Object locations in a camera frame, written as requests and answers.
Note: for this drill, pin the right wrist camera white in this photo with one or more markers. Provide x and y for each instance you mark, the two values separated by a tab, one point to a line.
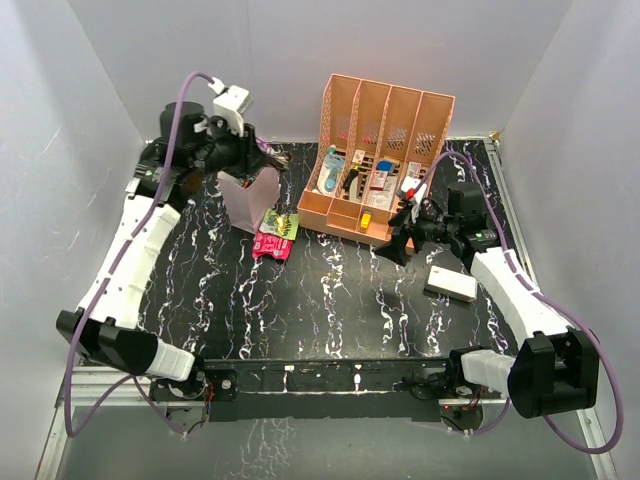
412	190

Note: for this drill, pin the white plastic packet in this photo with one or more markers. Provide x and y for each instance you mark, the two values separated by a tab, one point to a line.
380	199

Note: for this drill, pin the pale pink paper bag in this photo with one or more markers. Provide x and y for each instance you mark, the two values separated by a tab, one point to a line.
247	206

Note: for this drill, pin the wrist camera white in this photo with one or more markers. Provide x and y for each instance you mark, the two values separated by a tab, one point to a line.
230	103
412	190

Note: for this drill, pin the pink candy packet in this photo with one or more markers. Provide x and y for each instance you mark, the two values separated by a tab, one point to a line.
271	245

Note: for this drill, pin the aluminium frame rail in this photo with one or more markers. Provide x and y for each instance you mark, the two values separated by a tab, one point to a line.
277	428

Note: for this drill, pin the small yellow box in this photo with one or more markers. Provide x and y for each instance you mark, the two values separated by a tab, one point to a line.
365	220

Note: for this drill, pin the purple M&M's packet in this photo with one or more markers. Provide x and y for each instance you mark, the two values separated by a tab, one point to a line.
279	159

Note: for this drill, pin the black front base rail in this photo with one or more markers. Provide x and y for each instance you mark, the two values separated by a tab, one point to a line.
410	388

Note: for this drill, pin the light blue tape dispenser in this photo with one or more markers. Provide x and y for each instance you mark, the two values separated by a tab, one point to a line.
330	171

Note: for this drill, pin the orange desk file organizer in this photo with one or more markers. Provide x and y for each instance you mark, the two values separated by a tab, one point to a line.
369	121

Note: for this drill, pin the black yellow utility knife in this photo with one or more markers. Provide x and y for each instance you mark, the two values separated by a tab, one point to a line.
351	183

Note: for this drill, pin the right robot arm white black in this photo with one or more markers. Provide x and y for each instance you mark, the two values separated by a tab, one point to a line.
557	366

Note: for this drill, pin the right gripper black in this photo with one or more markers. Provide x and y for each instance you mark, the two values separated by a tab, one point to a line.
396	249

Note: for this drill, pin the blue white item pack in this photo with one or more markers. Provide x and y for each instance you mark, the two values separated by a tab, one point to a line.
412	175

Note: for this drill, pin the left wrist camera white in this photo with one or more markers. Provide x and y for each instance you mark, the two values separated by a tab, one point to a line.
230	103

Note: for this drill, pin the white rectangular box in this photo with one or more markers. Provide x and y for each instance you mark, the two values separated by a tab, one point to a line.
451	283

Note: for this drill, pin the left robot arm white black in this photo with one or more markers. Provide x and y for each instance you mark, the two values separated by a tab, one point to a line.
104	326

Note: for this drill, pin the green candy packet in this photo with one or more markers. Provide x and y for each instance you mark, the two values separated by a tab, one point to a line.
284	226

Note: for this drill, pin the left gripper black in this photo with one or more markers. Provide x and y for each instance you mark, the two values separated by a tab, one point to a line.
248	156

